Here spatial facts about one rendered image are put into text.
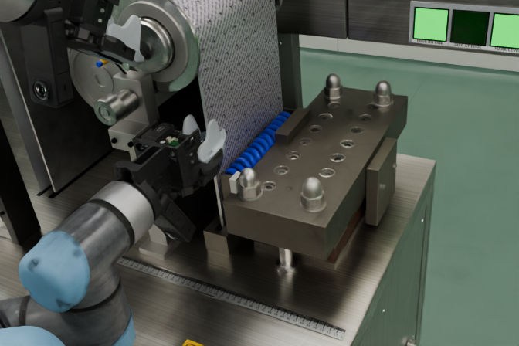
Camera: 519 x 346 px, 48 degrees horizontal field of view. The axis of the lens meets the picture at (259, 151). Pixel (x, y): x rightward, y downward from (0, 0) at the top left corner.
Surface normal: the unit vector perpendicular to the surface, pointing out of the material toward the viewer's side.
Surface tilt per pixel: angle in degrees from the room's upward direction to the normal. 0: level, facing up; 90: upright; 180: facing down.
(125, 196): 26
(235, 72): 90
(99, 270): 94
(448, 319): 0
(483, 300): 0
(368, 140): 0
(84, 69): 90
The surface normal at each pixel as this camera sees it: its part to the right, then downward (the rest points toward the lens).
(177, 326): -0.09, -0.84
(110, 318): 0.73, 0.30
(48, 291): -0.46, 0.51
